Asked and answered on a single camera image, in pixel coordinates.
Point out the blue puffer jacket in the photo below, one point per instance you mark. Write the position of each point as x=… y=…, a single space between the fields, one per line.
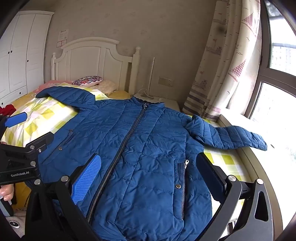
x=150 y=143

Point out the white nightstand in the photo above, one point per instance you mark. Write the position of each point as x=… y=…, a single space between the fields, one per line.
x=171 y=104

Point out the red cloth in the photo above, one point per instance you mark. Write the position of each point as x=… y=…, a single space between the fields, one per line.
x=7 y=109

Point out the person's left hand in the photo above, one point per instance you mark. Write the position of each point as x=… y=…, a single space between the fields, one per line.
x=6 y=192

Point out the white bed headboard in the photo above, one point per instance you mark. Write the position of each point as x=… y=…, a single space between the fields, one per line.
x=92 y=62

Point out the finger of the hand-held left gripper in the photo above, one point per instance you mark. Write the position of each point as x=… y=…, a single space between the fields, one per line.
x=16 y=119
x=41 y=140

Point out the wall paper notice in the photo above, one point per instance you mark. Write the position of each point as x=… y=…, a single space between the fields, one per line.
x=63 y=37

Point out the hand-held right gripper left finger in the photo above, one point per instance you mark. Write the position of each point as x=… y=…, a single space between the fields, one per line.
x=87 y=176

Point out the window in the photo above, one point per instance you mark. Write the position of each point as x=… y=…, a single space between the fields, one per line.
x=279 y=58

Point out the beige pillow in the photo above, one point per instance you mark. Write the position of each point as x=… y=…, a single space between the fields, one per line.
x=107 y=87

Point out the bed with yellow checked sheet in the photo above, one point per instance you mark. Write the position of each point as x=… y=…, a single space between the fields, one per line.
x=39 y=111

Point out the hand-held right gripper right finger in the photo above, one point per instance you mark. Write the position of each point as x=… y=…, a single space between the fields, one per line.
x=208 y=177

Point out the metal pole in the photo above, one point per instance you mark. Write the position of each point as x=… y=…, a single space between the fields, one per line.
x=152 y=76

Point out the window sill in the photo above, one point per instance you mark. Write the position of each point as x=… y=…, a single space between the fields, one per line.
x=272 y=162

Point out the patterned floral pillow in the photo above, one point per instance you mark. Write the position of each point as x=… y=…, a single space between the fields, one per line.
x=86 y=81

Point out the printed curtain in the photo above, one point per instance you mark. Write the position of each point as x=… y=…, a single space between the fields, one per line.
x=226 y=58

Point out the white wardrobe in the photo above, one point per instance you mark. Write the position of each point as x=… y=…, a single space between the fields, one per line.
x=20 y=58

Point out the wall socket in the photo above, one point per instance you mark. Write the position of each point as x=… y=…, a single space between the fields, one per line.
x=165 y=82

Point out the pink blanket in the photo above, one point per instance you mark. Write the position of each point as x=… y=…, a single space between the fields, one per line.
x=53 y=83

